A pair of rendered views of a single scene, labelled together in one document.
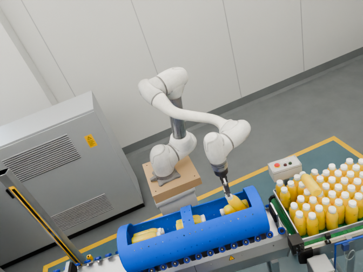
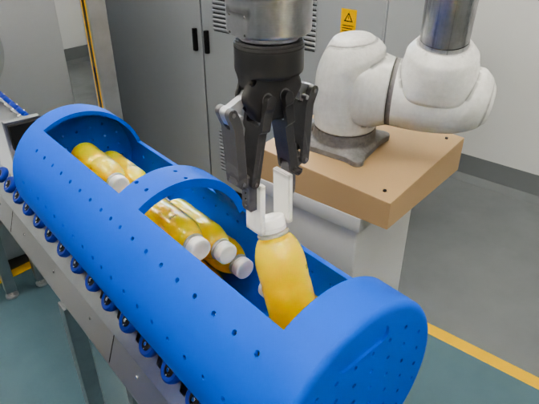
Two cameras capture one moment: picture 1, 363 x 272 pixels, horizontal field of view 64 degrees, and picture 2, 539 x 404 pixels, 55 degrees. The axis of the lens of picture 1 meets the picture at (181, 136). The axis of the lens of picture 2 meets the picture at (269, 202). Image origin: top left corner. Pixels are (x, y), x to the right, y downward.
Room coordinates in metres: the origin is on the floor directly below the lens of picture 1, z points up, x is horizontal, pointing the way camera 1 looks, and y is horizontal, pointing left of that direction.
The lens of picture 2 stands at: (0.78, -0.54, 1.64)
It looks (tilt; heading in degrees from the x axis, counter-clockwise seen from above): 31 degrees down; 47
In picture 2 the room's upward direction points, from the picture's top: straight up
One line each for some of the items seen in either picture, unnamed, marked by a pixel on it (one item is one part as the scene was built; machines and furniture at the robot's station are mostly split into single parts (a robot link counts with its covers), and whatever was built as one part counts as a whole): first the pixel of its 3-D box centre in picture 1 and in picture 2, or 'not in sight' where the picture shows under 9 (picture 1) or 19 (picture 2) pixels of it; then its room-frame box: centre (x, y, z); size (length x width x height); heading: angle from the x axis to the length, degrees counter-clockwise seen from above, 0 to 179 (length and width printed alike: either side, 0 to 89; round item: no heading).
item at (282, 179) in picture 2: not in sight; (282, 195); (1.18, -0.14, 1.31); 0.03 x 0.01 x 0.07; 87
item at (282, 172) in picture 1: (284, 168); not in sight; (1.43, -0.60, 1.05); 0.20 x 0.10 x 0.10; 87
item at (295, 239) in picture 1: (295, 243); not in sight; (0.95, -0.41, 0.95); 0.10 x 0.07 x 0.10; 177
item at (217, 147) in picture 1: (216, 145); not in sight; (1.16, -0.15, 1.65); 0.13 x 0.11 x 0.16; 116
